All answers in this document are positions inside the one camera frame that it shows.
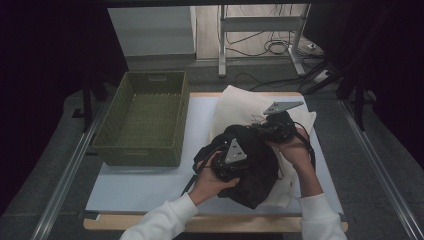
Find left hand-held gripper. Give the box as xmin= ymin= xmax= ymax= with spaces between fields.
xmin=211 ymin=137 xmax=250 ymax=183

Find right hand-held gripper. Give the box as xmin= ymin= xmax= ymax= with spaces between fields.
xmin=255 ymin=100 xmax=305 ymax=145

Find dark cloth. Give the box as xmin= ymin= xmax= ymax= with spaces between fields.
xmin=192 ymin=124 xmax=281 ymax=211

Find cream laundry bag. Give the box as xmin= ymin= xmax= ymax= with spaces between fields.
xmin=209 ymin=84 xmax=318 ymax=210

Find green woven basket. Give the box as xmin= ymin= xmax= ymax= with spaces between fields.
xmin=91 ymin=70 xmax=191 ymax=168

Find person's right hand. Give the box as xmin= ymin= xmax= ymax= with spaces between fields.
xmin=266 ymin=127 xmax=316 ymax=175

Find person's left hand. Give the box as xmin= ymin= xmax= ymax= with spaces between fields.
xmin=187 ymin=150 xmax=241 ymax=207

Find white power strip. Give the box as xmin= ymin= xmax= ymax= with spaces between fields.
xmin=312 ymin=69 xmax=334 ymax=85

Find black stand leg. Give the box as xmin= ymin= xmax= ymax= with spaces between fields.
xmin=335 ymin=74 xmax=368 ymax=132
xmin=80 ymin=74 xmax=108 ymax=133

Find white table board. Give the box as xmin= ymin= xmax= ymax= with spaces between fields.
xmin=85 ymin=95 xmax=345 ymax=216

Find dark curtain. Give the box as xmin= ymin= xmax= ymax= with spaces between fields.
xmin=303 ymin=0 xmax=424 ymax=168
xmin=0 ymin=0 xmax=129 ymax=214

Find white cabinet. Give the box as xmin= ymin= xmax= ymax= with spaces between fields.
xmin=107 ymin=5 xmax=197 ymax=58

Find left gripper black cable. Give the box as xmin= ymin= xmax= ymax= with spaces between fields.
xmin=180 ymin=143 xmax=230 ymax=198

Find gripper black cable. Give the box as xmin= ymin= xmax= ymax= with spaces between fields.
xmin=180 ymin=143 xmax=230 ymax=198
xmin=293 ymin=120 xmax=317 ymax=172

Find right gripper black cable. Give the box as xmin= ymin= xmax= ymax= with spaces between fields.
xmin=293 ymin=120 xmax=317 ymax=172

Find black floor cables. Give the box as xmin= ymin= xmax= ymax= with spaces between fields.
xmin=225 ymin=4 xmax=338 ymax=93

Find white metal desk frame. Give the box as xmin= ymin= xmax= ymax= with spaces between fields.
xmin=217 ymin=3 xmax=312 ymax=79

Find metal floor rail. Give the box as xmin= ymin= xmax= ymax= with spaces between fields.
xmin=337 ymin=99 xmax=424 ymax=240
xmin=30 ymin=99 xmax=108 ymax=240

